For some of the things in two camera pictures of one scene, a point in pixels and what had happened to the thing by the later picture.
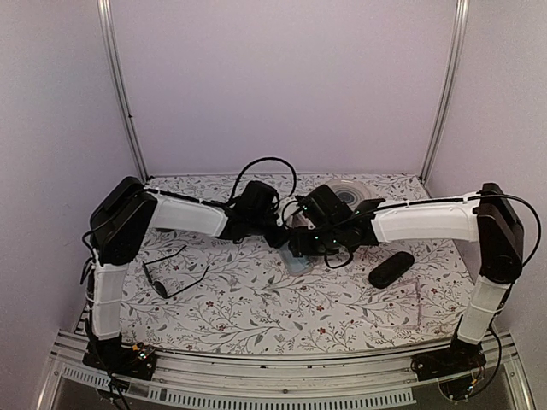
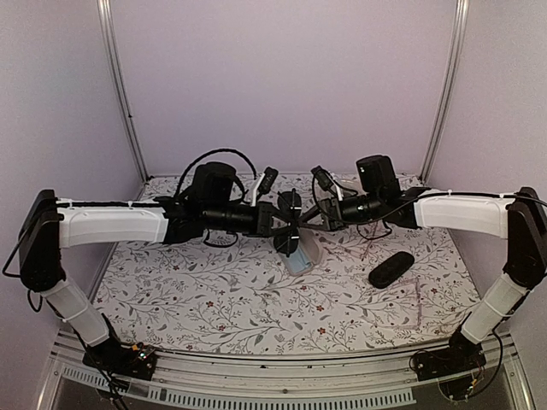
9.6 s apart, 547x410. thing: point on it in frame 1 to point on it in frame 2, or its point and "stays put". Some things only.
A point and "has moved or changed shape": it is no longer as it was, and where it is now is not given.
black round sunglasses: (159, 288) has moved or changed shape
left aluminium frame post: (104, 9) stays put
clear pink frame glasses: (408, 303) stays put
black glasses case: (392, 268) stays put
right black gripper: (300, 245) to (332, 215)
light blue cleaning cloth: (295, 265) stays put
